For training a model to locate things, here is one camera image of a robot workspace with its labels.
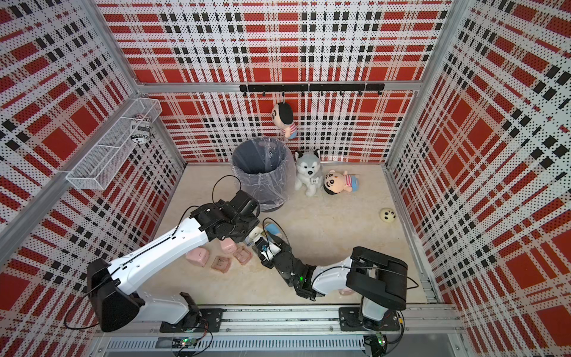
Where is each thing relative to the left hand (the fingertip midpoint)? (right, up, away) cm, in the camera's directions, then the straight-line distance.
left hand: (259, 223), depth 78 cm
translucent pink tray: (-9, -15, +11) cm, 20 cm away
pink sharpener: (-13, -10, +6) cm, 17 cm away
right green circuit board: (+39, -35, -11) cm, 53 cm away
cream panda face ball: (+53, 0, +18) cm, 56 cm away
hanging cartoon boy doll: (+8, +42, +13) cm, 45 cm away
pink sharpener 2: (+31, -24, -1) cm, 39 cm away
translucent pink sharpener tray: (-17, -18, +9) cm, 26 cm away
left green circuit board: (-22, -36, -9) cm, 43 cm away
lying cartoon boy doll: (+32, +14, +24) cm, 42 cm away
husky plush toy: (+19, +20, +19) cm, 33 cm away
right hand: (+3, -5, +2) cm, 6 cm away
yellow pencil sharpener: (0, -3, -5) cm, 5 cm away
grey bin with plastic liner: (-1, +21, +21) cm, 29 cm away
